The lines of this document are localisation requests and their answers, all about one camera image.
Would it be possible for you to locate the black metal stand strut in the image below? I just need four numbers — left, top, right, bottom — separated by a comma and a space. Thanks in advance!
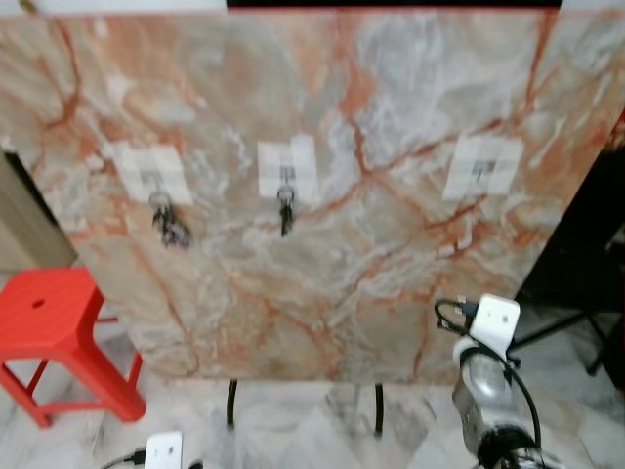
513, 308, 611, 377

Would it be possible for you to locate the single dark key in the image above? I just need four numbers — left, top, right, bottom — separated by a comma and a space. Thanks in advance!
276, 186, 297, 237

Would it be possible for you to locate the red plastic stool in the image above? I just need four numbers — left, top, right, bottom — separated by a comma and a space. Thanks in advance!
0, 267, 147, 429

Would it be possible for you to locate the marble board with red edge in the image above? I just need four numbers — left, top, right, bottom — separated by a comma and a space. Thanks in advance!
0, 8, 625, 382

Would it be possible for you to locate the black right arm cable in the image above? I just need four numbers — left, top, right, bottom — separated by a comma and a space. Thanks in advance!
435, 298, 543, 460

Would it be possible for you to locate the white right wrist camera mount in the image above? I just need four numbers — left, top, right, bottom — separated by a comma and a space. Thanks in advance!
469, 295, 521, 358

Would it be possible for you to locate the white adhesive wall hook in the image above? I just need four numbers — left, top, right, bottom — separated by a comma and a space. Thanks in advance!
442, 135, 523, 201
112, 144, 193, 204
257, 135, 321, 201

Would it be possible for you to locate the dark key bunch with ring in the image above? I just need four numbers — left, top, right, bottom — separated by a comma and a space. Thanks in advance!
149, 192, 192, 248

